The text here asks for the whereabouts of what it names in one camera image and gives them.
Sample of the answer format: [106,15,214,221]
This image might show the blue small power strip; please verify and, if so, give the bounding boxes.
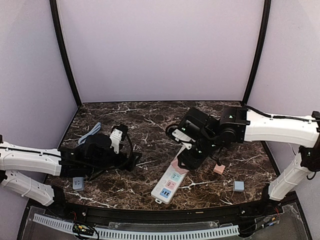
[72,177,84,192]

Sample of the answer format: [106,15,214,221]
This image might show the white slotted cable duct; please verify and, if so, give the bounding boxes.
[32,213,240,240]

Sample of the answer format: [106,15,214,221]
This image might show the left black frame post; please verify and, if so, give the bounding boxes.
[49,0,82,108]

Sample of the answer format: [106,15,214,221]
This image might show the small pink cube adapter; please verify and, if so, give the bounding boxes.
[213,164,226,175]

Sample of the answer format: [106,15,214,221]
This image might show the black front table rail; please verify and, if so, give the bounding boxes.
[65,200,260,225]

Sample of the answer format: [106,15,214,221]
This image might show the small blue cube adapter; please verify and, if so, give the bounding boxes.
[233,181,245,192]

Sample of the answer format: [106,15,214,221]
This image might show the right black frame post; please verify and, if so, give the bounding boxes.
[241,0,272,105]

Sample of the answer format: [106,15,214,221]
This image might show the small circuit board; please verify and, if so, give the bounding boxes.
[72,223,95,237]

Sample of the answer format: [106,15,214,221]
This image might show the black frame post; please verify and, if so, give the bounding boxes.
[49,0,82,108]
[241,0,272,105]

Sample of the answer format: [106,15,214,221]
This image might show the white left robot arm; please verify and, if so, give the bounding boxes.
[0,133,142,207]

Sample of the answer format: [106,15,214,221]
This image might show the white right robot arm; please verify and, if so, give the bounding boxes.
[171,106,320,201]

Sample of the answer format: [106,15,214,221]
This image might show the white multicolour power strip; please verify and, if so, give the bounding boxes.
[150,146,192,205]

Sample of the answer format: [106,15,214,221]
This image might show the large pink cube adapter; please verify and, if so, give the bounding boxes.
[170,157,189,175]

